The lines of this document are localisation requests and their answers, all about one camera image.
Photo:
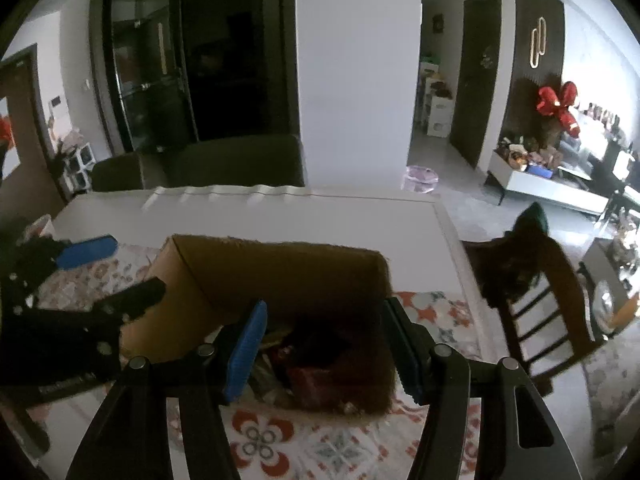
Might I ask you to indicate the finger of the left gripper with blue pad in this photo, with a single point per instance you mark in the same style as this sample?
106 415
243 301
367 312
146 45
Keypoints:
88 251

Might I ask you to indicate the red snack bar packet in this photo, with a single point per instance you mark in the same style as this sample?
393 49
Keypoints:
317 390

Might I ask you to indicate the dark upholstered chair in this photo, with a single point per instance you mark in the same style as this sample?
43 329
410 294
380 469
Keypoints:
276 160

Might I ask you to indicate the red balloon bow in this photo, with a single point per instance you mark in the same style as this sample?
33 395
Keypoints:
557 104

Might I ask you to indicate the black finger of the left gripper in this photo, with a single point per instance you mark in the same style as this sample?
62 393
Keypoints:
130 303

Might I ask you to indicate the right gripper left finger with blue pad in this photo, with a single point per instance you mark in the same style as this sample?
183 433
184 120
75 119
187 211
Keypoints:
128 437

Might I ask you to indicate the white low cabinet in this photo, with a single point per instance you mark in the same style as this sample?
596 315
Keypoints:
514 181

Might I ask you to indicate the dark wooden chair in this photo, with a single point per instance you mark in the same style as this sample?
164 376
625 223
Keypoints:
519 269

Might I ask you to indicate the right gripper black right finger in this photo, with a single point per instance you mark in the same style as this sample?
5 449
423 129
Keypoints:
519 438

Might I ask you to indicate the brown cardboard box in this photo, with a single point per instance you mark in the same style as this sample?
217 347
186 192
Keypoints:
323 309

